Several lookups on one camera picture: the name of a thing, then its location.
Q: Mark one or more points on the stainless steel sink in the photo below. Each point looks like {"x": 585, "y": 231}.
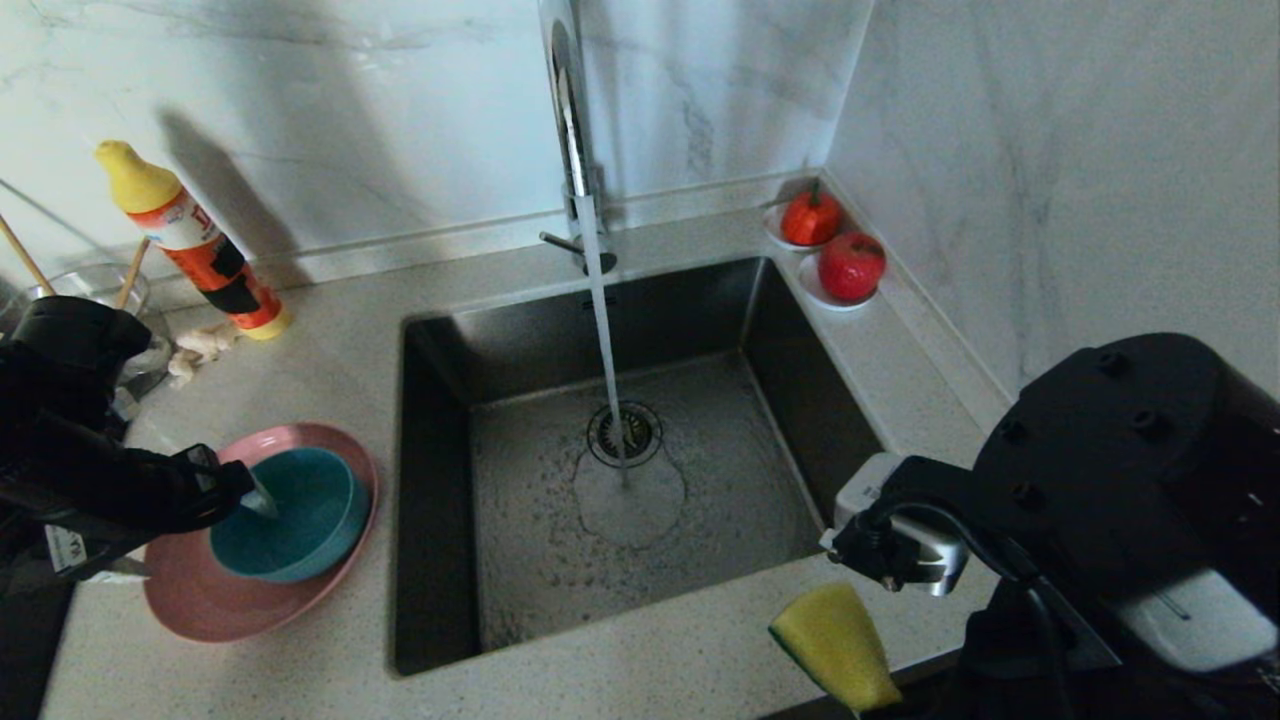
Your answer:
{"x": 700, "y": 560}

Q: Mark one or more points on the pink round plate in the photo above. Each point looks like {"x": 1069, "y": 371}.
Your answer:
{"x": 190, "y": 600}

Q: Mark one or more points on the orange detergent bottle yellow cap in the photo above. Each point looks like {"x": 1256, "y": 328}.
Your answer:
{"x": 200, "y": 245}

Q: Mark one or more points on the clear glass pot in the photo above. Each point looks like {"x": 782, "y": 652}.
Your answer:
{"x": 150, "y": 350}

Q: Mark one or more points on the wooden chopstick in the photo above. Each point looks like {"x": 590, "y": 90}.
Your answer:
{"x": 25, "y": 260}
{"x": 130, "y": 275}

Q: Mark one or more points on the black induction cooktop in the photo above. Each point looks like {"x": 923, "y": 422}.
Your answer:
{"x": 30, "y": 650}

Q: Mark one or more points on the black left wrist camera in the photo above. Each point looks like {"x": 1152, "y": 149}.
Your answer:
{"x": 70, "y": 340}

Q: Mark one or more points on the red apple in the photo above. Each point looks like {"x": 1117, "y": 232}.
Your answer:
{"x": 850, "y": 268}

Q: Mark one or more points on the red tomato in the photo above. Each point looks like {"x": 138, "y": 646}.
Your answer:
{"x": 808, "y": 222}

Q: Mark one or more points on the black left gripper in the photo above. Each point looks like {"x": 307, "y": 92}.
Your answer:
{"x": 110, "y": 490}

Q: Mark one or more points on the chrome faucet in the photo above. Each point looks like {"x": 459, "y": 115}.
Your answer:
{"x": 572, "y": 130}

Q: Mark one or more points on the yellow sponge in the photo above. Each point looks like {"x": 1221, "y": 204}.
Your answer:
{"x": 835, "y": 645}

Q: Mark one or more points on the small white dish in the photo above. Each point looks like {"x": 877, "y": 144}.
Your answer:
{"x": 812, "y": 290}
{"x": 770, "y": 232}

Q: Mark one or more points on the garlic bulb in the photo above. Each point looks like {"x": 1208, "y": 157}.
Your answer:
{"x": 205, "y": 348}

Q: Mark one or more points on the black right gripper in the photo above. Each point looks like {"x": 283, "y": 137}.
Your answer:
{"x": 1010, "y": 650}

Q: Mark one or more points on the teal blue bowl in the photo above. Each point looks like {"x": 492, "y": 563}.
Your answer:
{"x": 310, "y": 520}

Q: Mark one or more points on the metal sink drain strainer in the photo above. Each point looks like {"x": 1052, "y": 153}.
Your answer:
{"x": 640, "y": 432}

